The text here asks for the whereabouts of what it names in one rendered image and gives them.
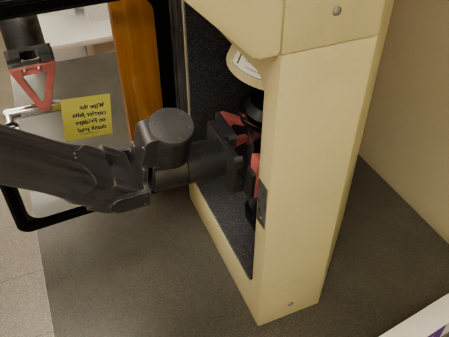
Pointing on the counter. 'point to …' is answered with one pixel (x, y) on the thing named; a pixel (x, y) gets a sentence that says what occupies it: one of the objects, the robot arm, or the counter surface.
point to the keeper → (262, 203)
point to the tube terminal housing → (306, 147)
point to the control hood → (246, 23)
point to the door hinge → (176, 17)
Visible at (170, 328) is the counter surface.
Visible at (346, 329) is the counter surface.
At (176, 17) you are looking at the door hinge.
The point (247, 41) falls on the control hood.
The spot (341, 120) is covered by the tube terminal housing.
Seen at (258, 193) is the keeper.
